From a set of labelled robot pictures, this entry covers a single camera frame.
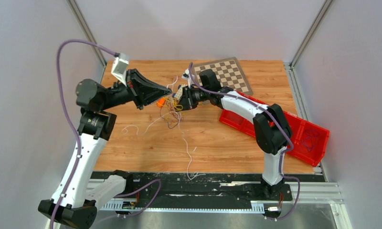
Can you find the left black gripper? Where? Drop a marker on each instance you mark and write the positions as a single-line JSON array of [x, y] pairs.
[[142, 91]]

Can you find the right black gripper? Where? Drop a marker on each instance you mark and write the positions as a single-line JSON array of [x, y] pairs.
[[187, 101]]

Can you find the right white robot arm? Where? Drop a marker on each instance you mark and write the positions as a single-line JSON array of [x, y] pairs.
[[272, 130]]

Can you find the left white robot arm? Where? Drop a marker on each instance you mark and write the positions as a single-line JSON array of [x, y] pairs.
[[72, 204]]

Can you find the white toy car blue wheels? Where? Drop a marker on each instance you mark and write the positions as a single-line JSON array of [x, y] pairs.
[[177, 95]]

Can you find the orange curved plastic piece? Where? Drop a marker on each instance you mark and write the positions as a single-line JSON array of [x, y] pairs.
[[161, 103]]

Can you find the wooden chessboard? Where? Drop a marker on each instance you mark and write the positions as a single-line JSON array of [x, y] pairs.
[[228, 72]]

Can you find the red compartment tray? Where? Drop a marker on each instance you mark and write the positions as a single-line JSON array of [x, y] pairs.
[[309, 140]]

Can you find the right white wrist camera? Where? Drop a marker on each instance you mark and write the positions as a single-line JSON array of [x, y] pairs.
[[186, 75]]

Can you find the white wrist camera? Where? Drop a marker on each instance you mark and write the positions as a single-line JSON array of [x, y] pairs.
[[119, 66], [186, 75]]

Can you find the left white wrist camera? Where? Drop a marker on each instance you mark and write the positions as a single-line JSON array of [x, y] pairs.
[[119, 66]]

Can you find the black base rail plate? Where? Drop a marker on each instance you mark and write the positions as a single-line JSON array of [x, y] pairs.
[[207, 192]]

